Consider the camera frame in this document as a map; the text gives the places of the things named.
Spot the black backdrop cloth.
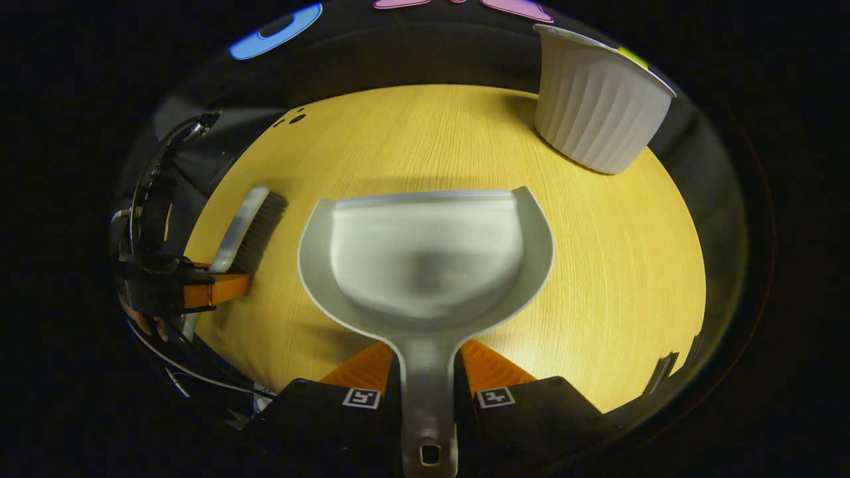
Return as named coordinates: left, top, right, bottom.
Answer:
left=113, top=0, right=752, bottom=399

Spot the white dustpan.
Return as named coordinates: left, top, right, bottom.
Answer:
left=297, top=186, right=556, bottom=478

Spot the white ribbed garbage bin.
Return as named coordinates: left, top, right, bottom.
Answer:
left=533, top=24, right=677, bottom=176

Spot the small white broom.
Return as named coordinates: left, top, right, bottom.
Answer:
left=181, top=185, right=290, bottom=341

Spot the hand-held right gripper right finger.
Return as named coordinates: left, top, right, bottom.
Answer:
left=455, top=340, right=606, bottom=474

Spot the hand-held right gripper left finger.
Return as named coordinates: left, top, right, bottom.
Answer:
left=249, top=342, right=404, bottom=473

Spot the wooden desktop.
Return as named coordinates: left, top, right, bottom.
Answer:
left=183, top=84, right=707, bottom=414

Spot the white cable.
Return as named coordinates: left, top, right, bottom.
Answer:
left=125, top=317, right=277, bottom=400

